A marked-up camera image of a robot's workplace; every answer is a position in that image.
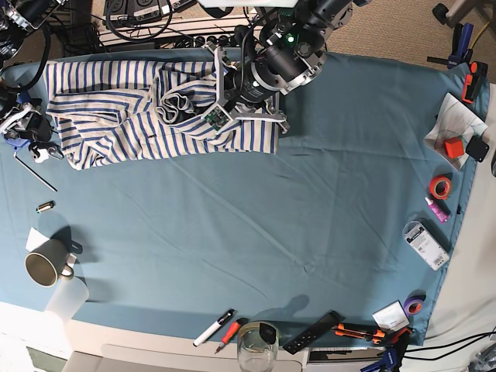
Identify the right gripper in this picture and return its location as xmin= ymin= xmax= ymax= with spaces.
xmin=1 ymin=98 xmax=53 ymax=143

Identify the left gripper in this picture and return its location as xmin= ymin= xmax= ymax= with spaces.
xmin=203 ymin=42 xmax=291 ymax=134

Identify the blue white striped T-shirt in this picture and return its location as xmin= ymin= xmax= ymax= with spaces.
xmin=44 ymin=60 xmax=279 ymax=171

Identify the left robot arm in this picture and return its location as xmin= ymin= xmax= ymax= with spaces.
xmin=201 ymin=1 xmax=356 ymax=133

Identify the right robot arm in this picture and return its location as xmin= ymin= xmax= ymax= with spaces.
xmin=1 ymin=1 xmax=65 ymax=136

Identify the blue device with black knob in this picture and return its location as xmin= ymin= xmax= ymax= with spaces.
xmin=2 ymin=91 xmax=31 ymax=150

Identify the white metal small part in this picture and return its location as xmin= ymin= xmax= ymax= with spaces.
xmin=28 ymin=142 xmax=64 ymax=164

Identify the black allen key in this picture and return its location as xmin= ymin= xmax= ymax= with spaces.
xmin=13 ymin=151 xmax=57 ymax=192

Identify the small brass cylinder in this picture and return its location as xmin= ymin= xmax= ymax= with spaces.
xmin=36 ymin=201 xmax=55 ymax=213

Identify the white paper note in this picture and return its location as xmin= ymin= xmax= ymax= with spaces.
xmin=26 ymin=227 xmax=50 ymax=252

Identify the grey ceramic mug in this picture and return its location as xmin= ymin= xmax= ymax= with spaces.
xmin=25 ymin=239 xmax=74 ymax=288

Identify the teal table cloth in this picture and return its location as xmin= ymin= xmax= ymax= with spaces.
xmin=1 ymin=53 xmax=476 ymax=344

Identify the translucent plastic cup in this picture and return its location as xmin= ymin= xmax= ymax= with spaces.
xmin=44 ymin=277 xmax=89 ymax=324

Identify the white printed paper sheet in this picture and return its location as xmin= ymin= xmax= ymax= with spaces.
xmin=423 ymin=93 xmax=487 ymax=171

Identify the red tape roll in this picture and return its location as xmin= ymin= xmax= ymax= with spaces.
xmin=429 ymin=175 xmax=452 ymax=200

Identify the red cube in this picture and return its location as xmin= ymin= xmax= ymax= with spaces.
xmin=444 ymin=137 xmax=464 ymax=159

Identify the blue black bar clamp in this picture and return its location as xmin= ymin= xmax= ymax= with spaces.
xmin=426 ymin=23 xmax=474 ymax=69

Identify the black orange clamp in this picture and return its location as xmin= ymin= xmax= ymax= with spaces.
xmin=462 ymin=61 xmax=488 ymax=104

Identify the pink glue tube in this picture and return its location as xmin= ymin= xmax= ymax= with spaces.
xmin=424 ymin=196 xmax=450 ymax=223

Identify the black remote control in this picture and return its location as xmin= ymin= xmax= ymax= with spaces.
xmin=282 ymin=311 xmax=345 ymax=355

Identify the clear plastic screw box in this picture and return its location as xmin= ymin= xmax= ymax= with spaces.
xmin=402 ymin=221 xmax=450 ymax=270

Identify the white black marker pen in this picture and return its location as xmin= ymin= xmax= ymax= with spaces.
xmin=193 ymin=308 xmax=236 ymax=347

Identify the clear drinking glass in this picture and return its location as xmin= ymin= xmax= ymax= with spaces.
xmin=237 ymin=321 xmax=279 ymax=372

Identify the white card box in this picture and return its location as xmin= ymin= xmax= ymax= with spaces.
xmin=372 ymin=301 xmax=409 ymax=332

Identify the purple tape roll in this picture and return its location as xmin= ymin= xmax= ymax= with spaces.
xmin=403 ymin=295 xmax=425 ymax=316

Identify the orange black utility knife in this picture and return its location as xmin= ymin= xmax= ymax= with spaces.
xmin=332 ymin=323 xmax=386 ymax=345

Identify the blue black spring clamp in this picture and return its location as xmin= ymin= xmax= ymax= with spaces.
xmin=360 ymin=327 xmax=412 ymax=372

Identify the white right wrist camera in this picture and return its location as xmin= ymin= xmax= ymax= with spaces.
xmin=1 ymin=102 xmax=36 ymax=134

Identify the black square mount plate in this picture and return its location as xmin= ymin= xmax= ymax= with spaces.
xmin=465 ymin=135 xmax=490 ymax=163

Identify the red handled screwdriver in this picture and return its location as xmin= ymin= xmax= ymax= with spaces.
xmin=215 ymin=318 xmax=249 ymax=354

